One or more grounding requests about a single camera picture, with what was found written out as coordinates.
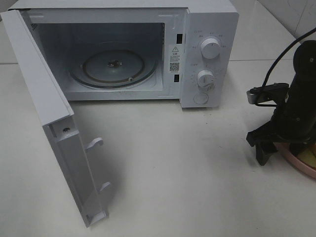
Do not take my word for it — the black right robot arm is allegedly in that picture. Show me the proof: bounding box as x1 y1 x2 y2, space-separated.
246 40 316 165

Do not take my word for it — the white microwave knob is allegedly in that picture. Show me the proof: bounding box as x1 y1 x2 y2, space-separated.
197 70 215 88
200 37 221 59

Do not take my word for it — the white bread sandwich slice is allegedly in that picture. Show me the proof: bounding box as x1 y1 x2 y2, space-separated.
307 144 316 156

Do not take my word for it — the warning label sticker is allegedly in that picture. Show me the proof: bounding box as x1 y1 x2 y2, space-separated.
168 44 183 73

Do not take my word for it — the lower white microwave knob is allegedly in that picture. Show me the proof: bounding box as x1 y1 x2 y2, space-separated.
197 70 215 88

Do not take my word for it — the white microwave door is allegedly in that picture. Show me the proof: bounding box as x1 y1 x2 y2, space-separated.
1 10 109 227

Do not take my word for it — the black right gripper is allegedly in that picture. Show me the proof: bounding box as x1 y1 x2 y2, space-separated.
246 89 316 166

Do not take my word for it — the white microwave oven body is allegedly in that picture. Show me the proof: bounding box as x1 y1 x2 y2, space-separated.
1 0 239 108

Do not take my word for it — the pink plate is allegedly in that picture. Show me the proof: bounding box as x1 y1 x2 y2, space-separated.
275 143 316 179

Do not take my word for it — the upper white microwave knob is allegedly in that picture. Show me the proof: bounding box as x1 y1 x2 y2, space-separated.
200 37 221 59

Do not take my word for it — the round white door release button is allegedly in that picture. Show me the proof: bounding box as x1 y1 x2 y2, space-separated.
194 93 208 105

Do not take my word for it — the black right camera cable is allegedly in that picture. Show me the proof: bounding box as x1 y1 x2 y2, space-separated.
254 27 316 107

